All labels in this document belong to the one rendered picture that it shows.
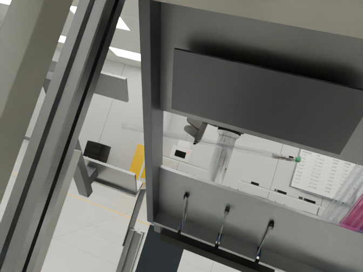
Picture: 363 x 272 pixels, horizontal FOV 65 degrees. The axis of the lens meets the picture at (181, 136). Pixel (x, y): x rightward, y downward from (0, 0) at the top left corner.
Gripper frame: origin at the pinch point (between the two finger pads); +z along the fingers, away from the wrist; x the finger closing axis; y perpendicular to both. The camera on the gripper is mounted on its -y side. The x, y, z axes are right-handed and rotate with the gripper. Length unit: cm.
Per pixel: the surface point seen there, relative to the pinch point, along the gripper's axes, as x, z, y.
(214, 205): -4.4, 14.0, -10.5
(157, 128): 13.4, 10.8, 9.0
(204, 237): -14.6, 19.2, -12.1
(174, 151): -472, -271, 46
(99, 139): -652, -314, 268
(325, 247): -0.2, 14.0, -38.2
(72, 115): 34.5, 28.0, 15.1
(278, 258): -11.0, 17.4, -31.9
